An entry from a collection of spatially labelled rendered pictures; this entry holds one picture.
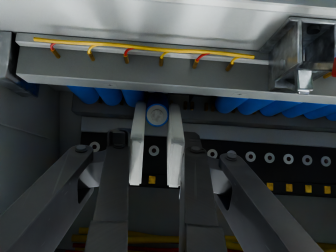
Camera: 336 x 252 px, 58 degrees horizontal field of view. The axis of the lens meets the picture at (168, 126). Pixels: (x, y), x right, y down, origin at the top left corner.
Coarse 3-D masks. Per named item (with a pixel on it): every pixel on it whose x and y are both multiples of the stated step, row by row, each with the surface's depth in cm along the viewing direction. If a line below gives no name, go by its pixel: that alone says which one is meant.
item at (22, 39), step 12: (24, 36) 18; (36, 36) 18; (48, 36) 18; (60, 36) 18; (72, 36) 18; (60, 48) 18; (72, 48) 18; (84, 48) 18; (96, 48) 18; (108, 48) 18; (120, 48) 18; (180, 48) 18; (192, 48) 18; (204, 48) 18; (216, 48) 18; (228, 48) 18; (216, 60) 19; (228, 60) 18; (240, 60) 18; (252, 60) 18; (264, 60) 18
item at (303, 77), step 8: (304, 64) 14; (312, 64) 13; (320, 64) 13; (328, 64) 12; (296, 72) 15; (304, 72) 15; (296, 80) 15; (304, 80) 15; (312, 80) 15; (296, 88) 15; (304, 88) 15; (312, 88) 15
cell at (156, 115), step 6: (150, 96) 27; (156, 96) 25; (162, 96) 26; (150, 102) 23; (156, 102) 22; (162, 102) 23; (150, 108) 22; (156, 108) 22; (162, 108) 22; (150, 114) 23; (156, 114) 22; (162, 114) 22; (168, 114) 23; (150, 120) 23; (156, 120) 22; (162, 120) 23; (156, 126) 23
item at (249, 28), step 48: (0, 0) 14; (48, 0) 14; (96, 0) 14; (144, 0) 14; (192, 0) 13; (240, 0) 13; (288, 0) 13; (0, 48) 17; (240, 48) 18; (0, 96) 20; (48, 96) 29; (288, 144) 32
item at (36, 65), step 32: (32, 64) 18; (64, 64) 18; (96, 64) 18; (128, 64) 18; (160, 64) 18; (192, 64) 19; (224, 64) 19; (256, 64) 19; (224, 96) 20; (256, 96) 20; (288, 96) 19; (320, 96) 19
